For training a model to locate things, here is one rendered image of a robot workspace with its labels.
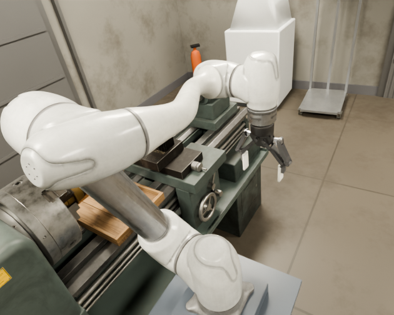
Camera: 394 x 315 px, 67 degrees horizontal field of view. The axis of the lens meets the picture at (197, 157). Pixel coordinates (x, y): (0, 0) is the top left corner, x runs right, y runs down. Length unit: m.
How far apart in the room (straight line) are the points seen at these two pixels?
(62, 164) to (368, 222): 2.29
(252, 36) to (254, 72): 2.78
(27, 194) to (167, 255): 0.48
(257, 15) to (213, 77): 2.73
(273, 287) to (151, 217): 0.56
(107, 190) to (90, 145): 0.28
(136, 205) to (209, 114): 1.11
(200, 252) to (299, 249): 1.43
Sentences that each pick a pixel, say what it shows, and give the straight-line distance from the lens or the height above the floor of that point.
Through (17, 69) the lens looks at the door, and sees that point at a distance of 3.19.
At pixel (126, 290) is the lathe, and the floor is 0.54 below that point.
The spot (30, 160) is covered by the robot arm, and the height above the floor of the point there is 1.57.
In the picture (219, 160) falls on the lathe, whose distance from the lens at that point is 1.48.
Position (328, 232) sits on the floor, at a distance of 2.39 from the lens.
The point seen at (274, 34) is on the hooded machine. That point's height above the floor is 0.93.
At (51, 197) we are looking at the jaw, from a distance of 1.08.
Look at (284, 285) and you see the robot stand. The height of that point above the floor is 0.75.
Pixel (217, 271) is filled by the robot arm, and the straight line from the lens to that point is 0.89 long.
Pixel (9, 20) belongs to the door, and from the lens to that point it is 3.20.
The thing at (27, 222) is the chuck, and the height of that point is 1.18.
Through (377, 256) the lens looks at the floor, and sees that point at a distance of 2.35.
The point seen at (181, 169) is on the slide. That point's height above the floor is 0.97.
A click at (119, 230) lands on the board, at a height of 0.88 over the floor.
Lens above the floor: 1.79
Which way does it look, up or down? 35 degrees down
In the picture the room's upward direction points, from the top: 9 degrees counter-clockwise
